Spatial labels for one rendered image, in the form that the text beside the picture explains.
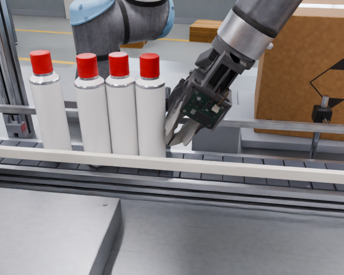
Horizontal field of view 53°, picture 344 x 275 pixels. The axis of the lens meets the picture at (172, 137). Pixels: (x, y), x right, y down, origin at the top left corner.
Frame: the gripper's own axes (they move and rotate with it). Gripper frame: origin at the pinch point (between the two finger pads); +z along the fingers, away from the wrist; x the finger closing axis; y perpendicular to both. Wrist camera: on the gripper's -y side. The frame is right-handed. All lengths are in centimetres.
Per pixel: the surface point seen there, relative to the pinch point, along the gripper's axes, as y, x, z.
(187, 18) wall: -539, 1, 97
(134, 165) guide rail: 5.0, -3.7, 5.9
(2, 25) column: -13.1, -39.9, 4.4
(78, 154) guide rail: 4.9, -13.0, 9.8
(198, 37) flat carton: -427, 25, 85
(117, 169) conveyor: 3.7, -5.7, 9.6
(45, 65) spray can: 1.6, -25.0, -0.9
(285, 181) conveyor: 3.5, 20.5, -5.5
